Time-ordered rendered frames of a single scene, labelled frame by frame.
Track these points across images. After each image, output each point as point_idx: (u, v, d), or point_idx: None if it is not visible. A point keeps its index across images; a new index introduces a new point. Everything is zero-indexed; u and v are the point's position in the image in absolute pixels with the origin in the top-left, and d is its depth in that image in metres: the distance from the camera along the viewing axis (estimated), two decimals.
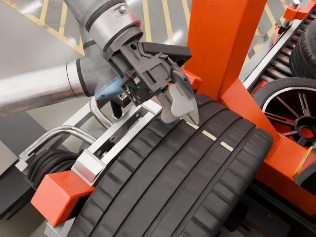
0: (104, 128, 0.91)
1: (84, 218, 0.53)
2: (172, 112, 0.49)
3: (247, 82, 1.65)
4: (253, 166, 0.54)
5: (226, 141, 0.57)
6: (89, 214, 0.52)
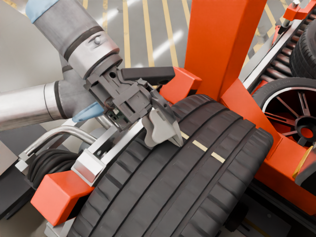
0: (104, 128, 0.91)
1: (75, 233, 0.54)
2: (153, 139, 0.50)
3: (247, 82, 1.65)
4: (245, 178, 0.52)
5: (218, 152, 0.55)
6: (80, 229, 0.53)
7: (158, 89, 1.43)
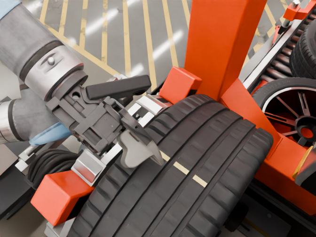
0: None
1: None
2: (126, 164, 0.45)
3: (247, 82, 1.65)
4: (228, 204, 0.49)
5: (201, 174, 0.51)
6: None
7: (158, 89, 1.43)
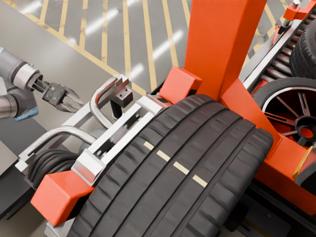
0: (104, 128, 0.91)
1: None
2: (75, 101, 0.97)
3: (247, 82, 1.65)
4: (228, 204, 0.49)
5: (201, 174, 0.51)
6: None
7: (158, 89, 1.43)
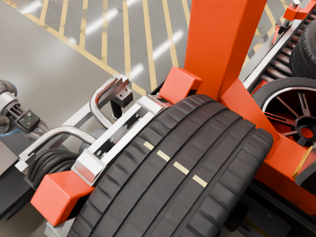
0: (104, 128, 0.91)
1: None
2: (46, 130, 1.05)
3: (247, 82, 1.65)
4: (228, 204, 0.49)
5: (201, 174, 0.51)
6: None
7: (158, 89, 1.43)
